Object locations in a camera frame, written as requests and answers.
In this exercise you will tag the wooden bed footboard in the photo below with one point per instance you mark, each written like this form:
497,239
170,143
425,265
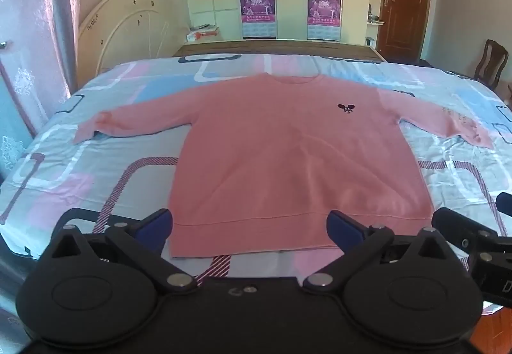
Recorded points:
280,46

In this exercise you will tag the patterned pastel bedsheet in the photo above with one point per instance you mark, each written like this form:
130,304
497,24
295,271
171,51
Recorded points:
80,178

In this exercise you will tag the red and white box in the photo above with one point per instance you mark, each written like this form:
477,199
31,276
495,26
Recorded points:
202,34

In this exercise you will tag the pink and grey curtain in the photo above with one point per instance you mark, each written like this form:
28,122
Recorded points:
36,38

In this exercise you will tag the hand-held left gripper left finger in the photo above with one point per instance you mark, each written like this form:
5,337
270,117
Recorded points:
154,226

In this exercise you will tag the dark wooden chair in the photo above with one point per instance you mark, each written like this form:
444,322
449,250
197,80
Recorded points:
490,62

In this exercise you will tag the purple wall poster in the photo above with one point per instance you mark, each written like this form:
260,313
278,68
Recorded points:
324,8
258,6

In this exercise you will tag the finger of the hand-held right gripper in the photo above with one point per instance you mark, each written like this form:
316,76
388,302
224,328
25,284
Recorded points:
505,202
452,222

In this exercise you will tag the pink long-sleeved sweater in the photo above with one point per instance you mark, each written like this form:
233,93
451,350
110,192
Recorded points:
288,154

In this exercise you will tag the cream arched headboard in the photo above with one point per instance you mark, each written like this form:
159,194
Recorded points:
120,26

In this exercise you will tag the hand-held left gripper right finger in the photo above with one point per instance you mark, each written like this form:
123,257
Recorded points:
344,228

